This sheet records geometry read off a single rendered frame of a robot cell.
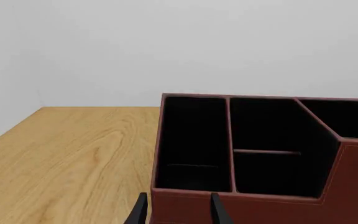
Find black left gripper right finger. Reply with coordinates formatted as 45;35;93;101
210;192;236;224

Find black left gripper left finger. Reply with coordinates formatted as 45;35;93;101
124;192;149;224

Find red-brown desk caddy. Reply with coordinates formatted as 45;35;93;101
150;93;358;224

